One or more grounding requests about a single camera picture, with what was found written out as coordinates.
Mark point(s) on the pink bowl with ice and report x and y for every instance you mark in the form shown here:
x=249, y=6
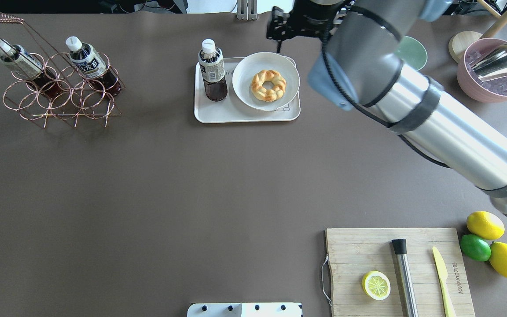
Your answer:
x=493, y=91

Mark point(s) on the wooden cutting board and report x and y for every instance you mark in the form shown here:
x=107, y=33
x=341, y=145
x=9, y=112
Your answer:
x=353, y=252

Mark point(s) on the aluminium frame post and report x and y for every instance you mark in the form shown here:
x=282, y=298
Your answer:
x=247, y=10

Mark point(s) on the steel ice scoop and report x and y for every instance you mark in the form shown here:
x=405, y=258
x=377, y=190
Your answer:
x=493, y=66

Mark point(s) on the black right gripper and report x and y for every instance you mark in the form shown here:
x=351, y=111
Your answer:
x=310, y=18

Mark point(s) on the glazed ring donut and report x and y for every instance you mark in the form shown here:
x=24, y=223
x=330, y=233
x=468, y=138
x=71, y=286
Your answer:
x=268, y=85

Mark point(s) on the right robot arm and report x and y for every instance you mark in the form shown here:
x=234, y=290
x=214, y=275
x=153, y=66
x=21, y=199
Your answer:
x=360, y=69

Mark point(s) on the wooden mug tree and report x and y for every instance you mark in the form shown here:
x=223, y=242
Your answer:
x=461, y=40

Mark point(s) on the white plate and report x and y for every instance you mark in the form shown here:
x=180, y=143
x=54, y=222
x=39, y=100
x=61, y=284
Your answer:
x=251, y=65

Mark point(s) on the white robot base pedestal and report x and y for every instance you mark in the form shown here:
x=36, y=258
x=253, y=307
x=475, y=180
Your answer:
x=246, y=309

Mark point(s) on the tea bottle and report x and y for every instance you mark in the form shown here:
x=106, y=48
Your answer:
x=211, y=64
x=92, y=66

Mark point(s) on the yellow green plastic knife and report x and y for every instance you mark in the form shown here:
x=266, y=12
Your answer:
x=443, y=276

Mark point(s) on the copper wire bottle rack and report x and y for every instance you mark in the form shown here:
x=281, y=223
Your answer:
x=77, y=100

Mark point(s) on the tea bottle front end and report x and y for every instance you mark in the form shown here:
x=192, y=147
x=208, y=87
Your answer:
x=27, y=67

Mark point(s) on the white serving tray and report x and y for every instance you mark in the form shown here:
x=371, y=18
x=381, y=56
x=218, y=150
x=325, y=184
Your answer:
x=232, y=109

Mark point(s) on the yellow lemon far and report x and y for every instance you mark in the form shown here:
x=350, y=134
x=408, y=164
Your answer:
x=485, y=225

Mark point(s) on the mint green bowl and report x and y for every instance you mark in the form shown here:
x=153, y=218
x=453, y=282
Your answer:
x=411, y=51

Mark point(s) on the green lime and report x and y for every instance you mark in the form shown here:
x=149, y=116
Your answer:
x=475, y=247

